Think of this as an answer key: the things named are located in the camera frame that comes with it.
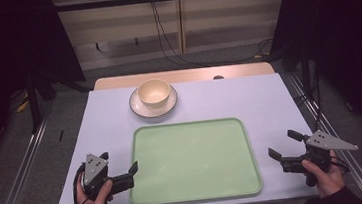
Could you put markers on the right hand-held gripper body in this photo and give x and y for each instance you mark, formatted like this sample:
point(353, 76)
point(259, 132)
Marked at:
point(321, 150)

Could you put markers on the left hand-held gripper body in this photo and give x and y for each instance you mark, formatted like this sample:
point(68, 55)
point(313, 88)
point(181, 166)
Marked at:
point(96, 172)

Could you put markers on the white plate with dark rim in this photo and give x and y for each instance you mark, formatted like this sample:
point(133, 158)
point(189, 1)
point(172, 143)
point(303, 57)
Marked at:
point(143, 110)

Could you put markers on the light green tray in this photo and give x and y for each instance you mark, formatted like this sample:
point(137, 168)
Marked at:
point(193, 162)

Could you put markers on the cream bowl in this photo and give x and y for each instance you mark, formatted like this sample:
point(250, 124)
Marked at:
point(153, 92)

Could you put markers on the person's right hand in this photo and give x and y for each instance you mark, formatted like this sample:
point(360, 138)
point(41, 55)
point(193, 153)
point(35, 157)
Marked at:
point(325, 177)

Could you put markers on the small black floor object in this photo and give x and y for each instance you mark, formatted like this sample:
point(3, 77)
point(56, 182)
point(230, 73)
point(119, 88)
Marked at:
point(61, 135)

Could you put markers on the black metal stand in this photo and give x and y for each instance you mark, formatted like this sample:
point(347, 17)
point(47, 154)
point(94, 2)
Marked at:
point(33, 102)

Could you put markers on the dark curtain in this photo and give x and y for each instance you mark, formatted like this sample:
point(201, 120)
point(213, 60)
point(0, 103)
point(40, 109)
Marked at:
point(4, 65)
point(347, 39)

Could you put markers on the metal floor rail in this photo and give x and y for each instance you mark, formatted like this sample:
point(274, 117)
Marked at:
point(22, 174)
point(341, 153)

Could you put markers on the wooden wall post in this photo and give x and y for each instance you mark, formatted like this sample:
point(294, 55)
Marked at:
point(181, 25)

